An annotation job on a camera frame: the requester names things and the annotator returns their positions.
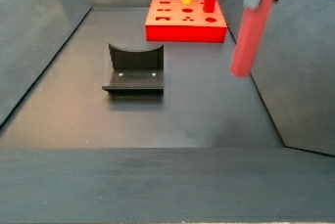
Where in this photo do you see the red foam peg board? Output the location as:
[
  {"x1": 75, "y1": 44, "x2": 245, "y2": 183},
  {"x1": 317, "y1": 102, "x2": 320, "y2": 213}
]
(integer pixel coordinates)
[{"x1": 145, "y1": 0, "x2": 228, "y2": 43}]

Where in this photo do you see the red hexagon rod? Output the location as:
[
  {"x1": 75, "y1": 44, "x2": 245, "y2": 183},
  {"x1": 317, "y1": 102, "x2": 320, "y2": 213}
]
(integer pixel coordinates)
[{"x1": 230, "y1": 0, "x2": 275, "y2": 77}]

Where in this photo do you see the red star peg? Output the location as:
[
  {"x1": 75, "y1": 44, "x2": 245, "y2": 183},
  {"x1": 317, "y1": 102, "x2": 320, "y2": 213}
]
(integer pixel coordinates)
[{"x1": 202, "y1": 0, "x2": 216, "y2": 13}]

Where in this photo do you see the black curved holder stand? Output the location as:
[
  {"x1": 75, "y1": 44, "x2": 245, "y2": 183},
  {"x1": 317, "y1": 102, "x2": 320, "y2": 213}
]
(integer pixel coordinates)
[{"x1": 102, "y1": 45, "x2": 163, "y2": 93}]

